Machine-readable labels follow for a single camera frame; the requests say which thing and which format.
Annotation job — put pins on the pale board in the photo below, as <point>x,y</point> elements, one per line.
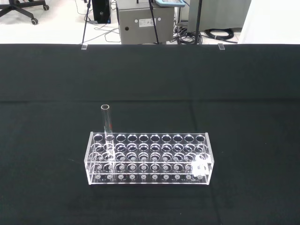
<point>272,21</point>

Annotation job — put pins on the black tripod leg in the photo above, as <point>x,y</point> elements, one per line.
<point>85,23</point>
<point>154,25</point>

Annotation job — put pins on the clear plastic cloth clip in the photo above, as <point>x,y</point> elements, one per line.
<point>84,47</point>
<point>221,46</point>

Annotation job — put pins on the black upright pole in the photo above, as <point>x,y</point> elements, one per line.
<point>197,21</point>

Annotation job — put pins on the grey panel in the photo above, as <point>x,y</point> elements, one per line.
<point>220,14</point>

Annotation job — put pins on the clear acrylic test tube rack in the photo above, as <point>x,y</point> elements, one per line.
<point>164,161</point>

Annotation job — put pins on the grey metal cabinet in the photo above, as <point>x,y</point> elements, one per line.
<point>140,32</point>

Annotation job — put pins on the blue tray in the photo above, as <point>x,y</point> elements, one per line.
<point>169,2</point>

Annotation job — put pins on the black bench cloth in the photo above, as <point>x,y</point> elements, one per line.
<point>150,77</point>

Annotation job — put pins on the black computer tower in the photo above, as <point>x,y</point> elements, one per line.
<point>100,11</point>

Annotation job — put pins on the black office chair base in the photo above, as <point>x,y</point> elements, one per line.
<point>16,8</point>

